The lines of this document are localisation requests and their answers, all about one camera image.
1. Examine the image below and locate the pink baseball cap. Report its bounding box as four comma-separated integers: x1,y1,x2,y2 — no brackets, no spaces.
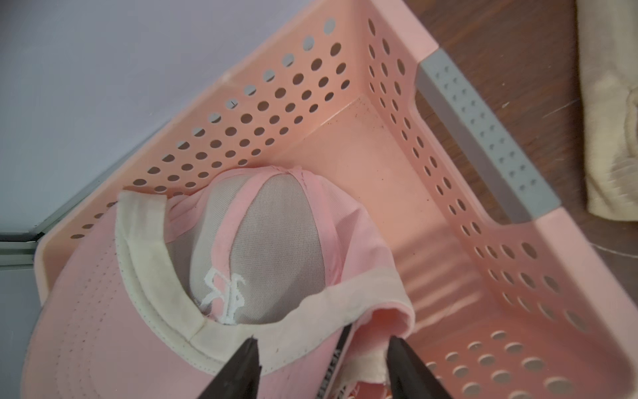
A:
21,166,415,398

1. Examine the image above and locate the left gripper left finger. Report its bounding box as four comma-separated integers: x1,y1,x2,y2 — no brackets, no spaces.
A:
199,337,262,399

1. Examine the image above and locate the cream work glove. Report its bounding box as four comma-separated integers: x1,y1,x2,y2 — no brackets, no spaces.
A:
577,1,637,221

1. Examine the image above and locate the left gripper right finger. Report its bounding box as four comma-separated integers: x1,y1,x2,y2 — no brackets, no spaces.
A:
386,336,452,399

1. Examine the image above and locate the pink perforated plastic basket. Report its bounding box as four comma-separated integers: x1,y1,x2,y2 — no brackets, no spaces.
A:
22,1,637,398

